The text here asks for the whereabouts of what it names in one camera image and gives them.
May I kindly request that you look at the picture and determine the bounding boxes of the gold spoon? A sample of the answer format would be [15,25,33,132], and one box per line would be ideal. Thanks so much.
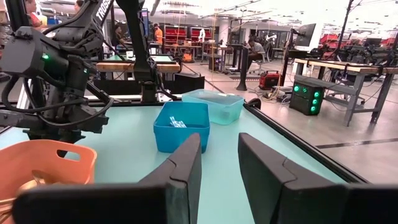
[18,169,58,192]
[0,197,20,224]

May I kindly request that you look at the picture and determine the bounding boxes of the orange plastic bin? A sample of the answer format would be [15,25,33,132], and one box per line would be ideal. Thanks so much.
[0,139,98,224]

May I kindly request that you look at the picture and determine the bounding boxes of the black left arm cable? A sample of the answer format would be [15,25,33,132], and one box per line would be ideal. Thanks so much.
[1,74,114,127]

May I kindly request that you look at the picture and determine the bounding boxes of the red storage shelving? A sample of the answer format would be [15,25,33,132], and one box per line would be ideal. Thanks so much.
[164,26,214,45]

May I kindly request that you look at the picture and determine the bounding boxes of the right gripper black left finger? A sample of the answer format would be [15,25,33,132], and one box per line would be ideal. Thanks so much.
[11,133,203,224]

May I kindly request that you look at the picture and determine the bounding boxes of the black pedestal stand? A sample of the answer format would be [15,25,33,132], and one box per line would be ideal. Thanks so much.
[234,43,251,92]

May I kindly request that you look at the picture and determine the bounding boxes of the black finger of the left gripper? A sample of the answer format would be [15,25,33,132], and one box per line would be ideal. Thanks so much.
[55,133,86,145]
[23,130,58,144]

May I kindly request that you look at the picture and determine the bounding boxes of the person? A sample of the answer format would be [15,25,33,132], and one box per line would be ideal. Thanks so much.
[246,38,267,71]
[152,23,164,45]
[111,24,126,48]
[24,0,48,27]

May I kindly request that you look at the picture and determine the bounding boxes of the grey metal workbench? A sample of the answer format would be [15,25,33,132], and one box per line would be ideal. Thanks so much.
[293,58,398,128]

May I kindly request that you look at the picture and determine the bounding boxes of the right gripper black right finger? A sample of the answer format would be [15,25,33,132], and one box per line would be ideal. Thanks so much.
[238,132,398,224]

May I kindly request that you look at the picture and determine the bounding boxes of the black computer monitor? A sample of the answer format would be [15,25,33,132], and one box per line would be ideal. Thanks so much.
[293,22,318,49]

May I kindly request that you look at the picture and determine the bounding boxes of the wooden table green top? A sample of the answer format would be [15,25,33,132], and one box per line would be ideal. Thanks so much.
[96,54,182,80]

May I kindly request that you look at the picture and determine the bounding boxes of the light teal plastic bin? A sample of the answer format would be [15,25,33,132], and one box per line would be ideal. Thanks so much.
[182,88,246,126]

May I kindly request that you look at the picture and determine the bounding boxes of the black frame clamp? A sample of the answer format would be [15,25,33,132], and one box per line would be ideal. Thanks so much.
[247,97,262,111]

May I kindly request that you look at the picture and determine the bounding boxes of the black box green lights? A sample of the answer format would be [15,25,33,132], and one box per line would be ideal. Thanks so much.
[289,80,325,117]

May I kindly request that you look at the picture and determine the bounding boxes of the red toolbox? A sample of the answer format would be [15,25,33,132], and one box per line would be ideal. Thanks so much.
[258,70,284,91]

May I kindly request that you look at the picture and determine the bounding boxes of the blue plastic bin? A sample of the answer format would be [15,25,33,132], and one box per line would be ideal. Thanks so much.
[152,101,211,154]

